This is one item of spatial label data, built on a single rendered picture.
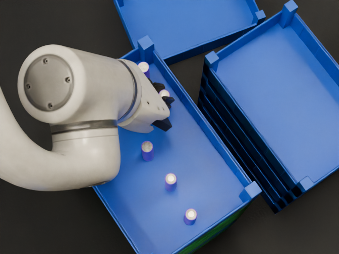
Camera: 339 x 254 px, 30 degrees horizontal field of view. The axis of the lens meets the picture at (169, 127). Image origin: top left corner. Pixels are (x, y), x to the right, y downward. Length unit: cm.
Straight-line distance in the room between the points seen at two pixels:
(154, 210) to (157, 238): 4
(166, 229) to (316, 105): 41
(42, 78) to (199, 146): 40
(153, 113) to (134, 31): 70
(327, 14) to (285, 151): 49
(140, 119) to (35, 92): 19
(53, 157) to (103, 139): 7
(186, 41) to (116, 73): 78
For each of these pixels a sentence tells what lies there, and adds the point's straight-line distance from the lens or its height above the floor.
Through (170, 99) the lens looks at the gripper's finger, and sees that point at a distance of 95.
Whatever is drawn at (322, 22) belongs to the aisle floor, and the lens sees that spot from 157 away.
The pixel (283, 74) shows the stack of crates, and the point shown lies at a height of 24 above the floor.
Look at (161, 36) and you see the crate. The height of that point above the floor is 0.
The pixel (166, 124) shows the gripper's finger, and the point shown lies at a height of 53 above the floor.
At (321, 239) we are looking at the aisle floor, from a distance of 144.
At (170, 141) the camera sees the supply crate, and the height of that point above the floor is 40.
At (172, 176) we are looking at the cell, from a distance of 94.
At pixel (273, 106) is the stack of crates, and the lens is 122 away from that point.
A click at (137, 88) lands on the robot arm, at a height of 65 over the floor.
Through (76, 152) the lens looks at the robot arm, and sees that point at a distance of 69.
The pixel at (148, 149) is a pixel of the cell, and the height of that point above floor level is 47.
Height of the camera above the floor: 139
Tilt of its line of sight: 75 degrees down
